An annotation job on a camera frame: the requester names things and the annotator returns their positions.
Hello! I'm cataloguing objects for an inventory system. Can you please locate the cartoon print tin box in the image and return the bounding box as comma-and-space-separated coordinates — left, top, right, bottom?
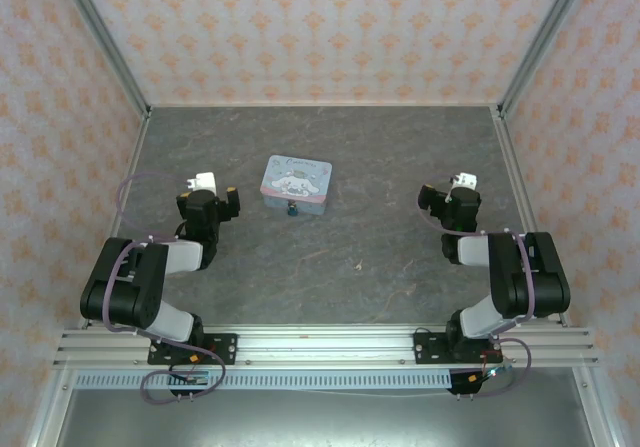
259, 154, 334, 217

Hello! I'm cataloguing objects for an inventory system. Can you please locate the small electronics board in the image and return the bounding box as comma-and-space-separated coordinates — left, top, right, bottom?
469, 364, 514, 383
172, 370, 209, 386

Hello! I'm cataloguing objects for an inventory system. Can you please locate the grey metal shelf panel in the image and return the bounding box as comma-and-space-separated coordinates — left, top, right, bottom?
54, 389, 600, 447

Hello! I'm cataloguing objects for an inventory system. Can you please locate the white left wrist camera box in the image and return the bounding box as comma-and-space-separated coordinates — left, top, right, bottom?
185, 170, 217, 194

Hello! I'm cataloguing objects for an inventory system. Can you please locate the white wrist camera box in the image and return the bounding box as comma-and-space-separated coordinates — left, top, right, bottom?
448, 170, 479, 191
185, 170, 217, 194

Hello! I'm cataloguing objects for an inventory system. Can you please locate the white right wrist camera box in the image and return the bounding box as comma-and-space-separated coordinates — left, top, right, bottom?
448, 170, 479, 191

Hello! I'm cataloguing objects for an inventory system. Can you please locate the aluminium table side rail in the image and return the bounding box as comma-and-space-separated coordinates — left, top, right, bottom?
79, 109, 151, 331
491, 105, 572, 328

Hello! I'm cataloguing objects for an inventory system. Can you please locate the long aluminium base rail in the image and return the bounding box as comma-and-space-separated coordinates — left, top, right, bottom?
52, 324, 600, 368

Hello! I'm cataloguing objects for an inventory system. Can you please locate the aluminium corner frame post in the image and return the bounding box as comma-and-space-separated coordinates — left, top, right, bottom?
496, 0, 595, 118
53, 0, 153, 118

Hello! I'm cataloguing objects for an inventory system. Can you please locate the white slotted cable duct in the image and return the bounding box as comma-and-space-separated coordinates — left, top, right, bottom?
73, 370, 454, 390

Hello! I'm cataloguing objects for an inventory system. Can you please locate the aluminium frame leg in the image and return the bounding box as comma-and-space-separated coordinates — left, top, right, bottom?
27, 369, 76, 447
573, 366, 627, 447

